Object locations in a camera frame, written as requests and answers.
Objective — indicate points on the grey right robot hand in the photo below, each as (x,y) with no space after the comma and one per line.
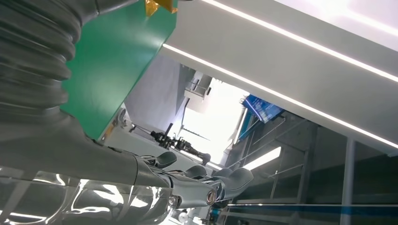
(77,161)

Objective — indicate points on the white hanging box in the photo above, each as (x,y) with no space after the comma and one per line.
(199,90)

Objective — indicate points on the yellow taped cardboard box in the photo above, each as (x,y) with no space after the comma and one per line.
(168,4)

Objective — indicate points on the blue screen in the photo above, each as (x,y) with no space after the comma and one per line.
(264,110)

